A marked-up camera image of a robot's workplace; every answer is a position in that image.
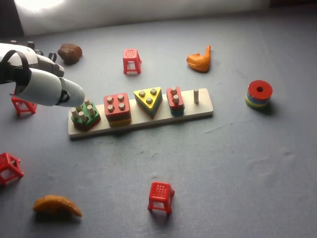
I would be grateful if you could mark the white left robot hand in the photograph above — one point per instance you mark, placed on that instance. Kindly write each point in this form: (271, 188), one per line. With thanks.
(44, 89)

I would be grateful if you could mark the stack of coloured rings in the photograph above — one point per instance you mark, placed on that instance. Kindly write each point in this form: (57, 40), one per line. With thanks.
(266, 91)

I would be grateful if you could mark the green pentagon block stack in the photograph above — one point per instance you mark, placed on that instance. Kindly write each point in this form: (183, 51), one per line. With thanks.
(94, 117)

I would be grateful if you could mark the red square block stack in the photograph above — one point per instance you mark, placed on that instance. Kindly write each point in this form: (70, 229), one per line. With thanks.
(114, 102)

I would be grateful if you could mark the yellow triangle block stack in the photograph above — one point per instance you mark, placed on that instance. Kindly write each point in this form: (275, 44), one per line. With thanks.
(147, 95)

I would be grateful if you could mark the red oblong block stack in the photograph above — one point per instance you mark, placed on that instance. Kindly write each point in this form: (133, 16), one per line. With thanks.
(177, 110)

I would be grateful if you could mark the wooden peg sorting board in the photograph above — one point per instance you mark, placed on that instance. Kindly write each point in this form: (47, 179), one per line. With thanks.
(203, 106)

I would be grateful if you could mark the red toy stool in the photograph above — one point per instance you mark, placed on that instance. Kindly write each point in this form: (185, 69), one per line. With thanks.
(16, 102)
(130, 54)
(161, 191)
(5, 161)

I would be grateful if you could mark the brown toy meat chunk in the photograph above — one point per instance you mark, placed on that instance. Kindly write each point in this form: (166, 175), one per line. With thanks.
(70, 53)

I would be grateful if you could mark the orange toy croissant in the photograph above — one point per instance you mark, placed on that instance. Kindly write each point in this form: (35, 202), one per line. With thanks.
(54, 203)

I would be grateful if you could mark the white backdrop sheet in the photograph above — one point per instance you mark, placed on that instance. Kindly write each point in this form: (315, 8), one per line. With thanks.
(148, 12)

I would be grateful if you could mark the orange toy chicken leg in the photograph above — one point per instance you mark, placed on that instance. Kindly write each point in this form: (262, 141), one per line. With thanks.
(198, 62)

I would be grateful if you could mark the grey table cloth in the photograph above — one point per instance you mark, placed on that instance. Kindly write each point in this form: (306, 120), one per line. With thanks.
(223, 173)

